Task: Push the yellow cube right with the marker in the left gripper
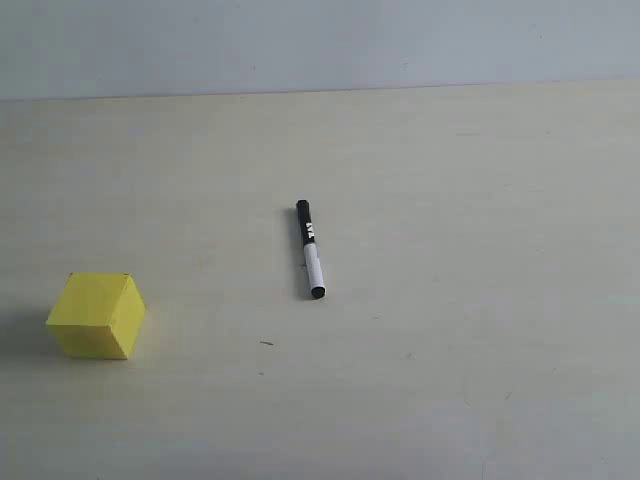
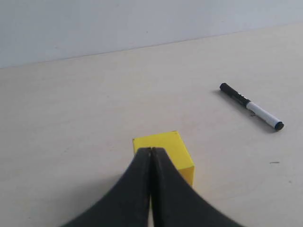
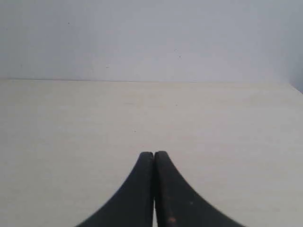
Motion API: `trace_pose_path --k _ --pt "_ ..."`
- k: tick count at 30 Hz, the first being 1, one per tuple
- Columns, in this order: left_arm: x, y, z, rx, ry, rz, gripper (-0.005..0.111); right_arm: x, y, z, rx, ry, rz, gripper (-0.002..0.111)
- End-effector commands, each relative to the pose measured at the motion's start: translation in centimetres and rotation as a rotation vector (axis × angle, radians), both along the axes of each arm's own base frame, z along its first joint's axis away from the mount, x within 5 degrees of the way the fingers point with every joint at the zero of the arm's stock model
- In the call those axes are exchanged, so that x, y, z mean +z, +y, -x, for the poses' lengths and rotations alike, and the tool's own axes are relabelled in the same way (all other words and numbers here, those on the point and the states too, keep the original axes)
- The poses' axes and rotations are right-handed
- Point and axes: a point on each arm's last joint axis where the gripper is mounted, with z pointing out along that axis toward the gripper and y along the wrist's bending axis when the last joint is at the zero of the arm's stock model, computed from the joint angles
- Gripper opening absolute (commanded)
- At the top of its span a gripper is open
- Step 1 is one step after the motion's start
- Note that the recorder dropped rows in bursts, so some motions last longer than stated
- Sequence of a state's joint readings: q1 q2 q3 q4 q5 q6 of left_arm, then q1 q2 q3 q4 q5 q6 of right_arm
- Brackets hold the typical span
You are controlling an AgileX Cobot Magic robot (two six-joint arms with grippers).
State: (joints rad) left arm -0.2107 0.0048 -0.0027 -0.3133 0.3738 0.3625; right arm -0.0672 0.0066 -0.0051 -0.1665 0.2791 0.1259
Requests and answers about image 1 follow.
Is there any black and white marker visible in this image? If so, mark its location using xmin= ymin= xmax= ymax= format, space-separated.
xmin=296 ymin=200 xmax=326 ymax=299

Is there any yellow cube block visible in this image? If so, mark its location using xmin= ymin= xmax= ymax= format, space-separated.
xmin=46 ymin=272 xmax=146 ymax=360

